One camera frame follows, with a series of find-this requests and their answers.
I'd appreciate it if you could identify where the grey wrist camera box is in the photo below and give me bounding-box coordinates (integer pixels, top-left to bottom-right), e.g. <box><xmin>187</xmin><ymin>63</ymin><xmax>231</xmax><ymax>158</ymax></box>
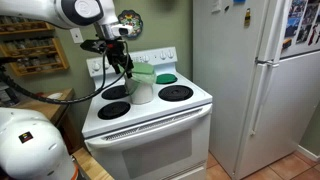
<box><xmin>111</xmin><ymin>24</ymin><xmax>134</xmax><ymax>38</ymax></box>

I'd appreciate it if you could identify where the small white dish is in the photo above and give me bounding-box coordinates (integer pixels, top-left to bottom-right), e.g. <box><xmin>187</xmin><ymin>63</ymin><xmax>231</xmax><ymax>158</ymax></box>
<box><xmin>46</xmin><ymin>92</ymin><xmax>64</xmax><ymax>101</ymax></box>

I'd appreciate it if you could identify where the fridge photo collage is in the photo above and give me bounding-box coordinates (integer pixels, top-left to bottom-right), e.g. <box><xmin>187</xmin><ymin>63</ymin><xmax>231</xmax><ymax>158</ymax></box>
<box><xmin>284</xmin><ymin>0</ymin><xmax>320</xmax><ymax>47</ymax></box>

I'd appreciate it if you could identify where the white refrigerator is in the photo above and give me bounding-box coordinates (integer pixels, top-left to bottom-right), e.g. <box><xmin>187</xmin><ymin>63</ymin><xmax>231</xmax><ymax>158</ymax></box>
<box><xmin>192</xmin><ymin>0</ymin><xmax>320</xmax><ymax>180</ymax></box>

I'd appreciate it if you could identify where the white light switch plate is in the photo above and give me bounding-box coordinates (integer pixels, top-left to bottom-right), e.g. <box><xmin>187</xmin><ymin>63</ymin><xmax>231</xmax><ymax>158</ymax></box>
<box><xmin>69</xmin><ymin>27</ymin><xmax>85</xmax><ymax>45</ymax></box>

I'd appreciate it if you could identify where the large black coil burner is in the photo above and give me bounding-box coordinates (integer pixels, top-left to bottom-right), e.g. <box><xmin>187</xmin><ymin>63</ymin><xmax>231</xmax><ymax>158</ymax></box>
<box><xmin>157</xmin><ymin>84</ymin><xmax>194</xmax><ymax>103</ymax></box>

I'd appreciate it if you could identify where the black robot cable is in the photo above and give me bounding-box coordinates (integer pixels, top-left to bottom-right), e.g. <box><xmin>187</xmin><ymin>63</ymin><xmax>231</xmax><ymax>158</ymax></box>
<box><xmin>0</xmin><ymin>39</ymin><xmax>132</xmax><ymax>105</ymax></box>

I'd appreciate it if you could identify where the white plastic bin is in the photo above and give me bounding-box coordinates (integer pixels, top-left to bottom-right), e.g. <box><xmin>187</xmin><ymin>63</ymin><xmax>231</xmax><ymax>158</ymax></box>
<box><xmin>125</xmin><ymin>75</ymin><xmax>155</xmax><ymax>106</ymax></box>

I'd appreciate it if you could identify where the orange fridge magnet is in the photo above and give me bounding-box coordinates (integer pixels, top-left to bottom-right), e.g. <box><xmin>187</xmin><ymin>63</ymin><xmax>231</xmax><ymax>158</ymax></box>
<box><xmin>282</xmin><ymin>38</ymin><xmax>293</xmax><ymax>50</ymax></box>

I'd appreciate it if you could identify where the white paper note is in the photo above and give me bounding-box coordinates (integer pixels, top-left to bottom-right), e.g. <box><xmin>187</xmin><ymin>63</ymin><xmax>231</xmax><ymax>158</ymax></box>
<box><xmin>210</xmin><ymin>0</ymin><xmax>222</xmax><ymax>14</ymax></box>

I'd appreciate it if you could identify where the dark green burner cover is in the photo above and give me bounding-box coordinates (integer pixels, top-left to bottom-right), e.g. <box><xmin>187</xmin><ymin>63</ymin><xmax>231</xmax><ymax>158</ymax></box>
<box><xmin>155</xmin><ymin>73</ymin><xmax>178</xmax><ymax>85</ymax></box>

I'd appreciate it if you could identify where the colourful decorative wall plate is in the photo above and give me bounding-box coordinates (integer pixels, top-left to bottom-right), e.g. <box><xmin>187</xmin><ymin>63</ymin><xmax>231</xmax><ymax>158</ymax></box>
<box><xmin>117</xmin><ymin>9</ymin><xmax>144</xmax><ymax>40</ymax></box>

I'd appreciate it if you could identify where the wooden spice rack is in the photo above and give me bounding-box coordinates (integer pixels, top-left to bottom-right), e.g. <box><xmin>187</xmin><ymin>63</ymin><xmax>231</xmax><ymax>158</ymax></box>
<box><xmin>0</xmin><ymin>19</ymin><xmax>70</xmax><ymax>78</ymax></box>

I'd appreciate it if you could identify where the dark wooden side counter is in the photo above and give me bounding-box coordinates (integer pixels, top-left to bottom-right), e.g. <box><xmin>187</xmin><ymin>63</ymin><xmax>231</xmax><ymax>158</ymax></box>
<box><xmin>11</xmin><ymin>87</ymin><xmax>84</xmax><ymax>154</ymax></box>

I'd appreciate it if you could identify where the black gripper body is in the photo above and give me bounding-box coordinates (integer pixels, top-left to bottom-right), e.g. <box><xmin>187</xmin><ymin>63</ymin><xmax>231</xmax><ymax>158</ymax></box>
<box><xmin>99</xmin><ymin>38</ymin><xmax>130</xmax><ymax>67</ymax></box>

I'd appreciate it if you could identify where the small black coil burner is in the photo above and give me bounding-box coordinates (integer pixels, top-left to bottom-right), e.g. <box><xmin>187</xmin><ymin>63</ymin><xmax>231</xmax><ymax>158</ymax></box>
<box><xmin>97</xmin><ymin>101</ymin><xmax>132</xmax><ymax>121</ymax></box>
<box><xmin>101</xmin><ymin>84</ymin><xmax>130</xmax><ymax>101</ymax></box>

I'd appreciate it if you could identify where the light wooden countertop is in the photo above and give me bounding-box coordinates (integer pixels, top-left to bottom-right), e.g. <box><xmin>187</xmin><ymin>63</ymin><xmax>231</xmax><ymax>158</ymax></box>
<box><xmin>71</xmin><ymin>147</ymin><xmax>114</xmax><ymax>180</ymax></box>

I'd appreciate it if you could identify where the yellow black fridge magnet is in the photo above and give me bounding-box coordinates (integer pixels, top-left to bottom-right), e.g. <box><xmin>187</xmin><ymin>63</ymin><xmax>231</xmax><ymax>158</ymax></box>
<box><xmin>243</xmin><ymin>7</ymin><xmax>252</xmax><ymax>28</ymax></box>

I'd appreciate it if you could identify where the white electric stove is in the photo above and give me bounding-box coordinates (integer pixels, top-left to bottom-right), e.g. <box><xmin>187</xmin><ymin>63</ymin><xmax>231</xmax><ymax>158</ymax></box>
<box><xmin>81</xmin><ymin>46</ymin><xmax>214</xmax><ymax>180</ymax></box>

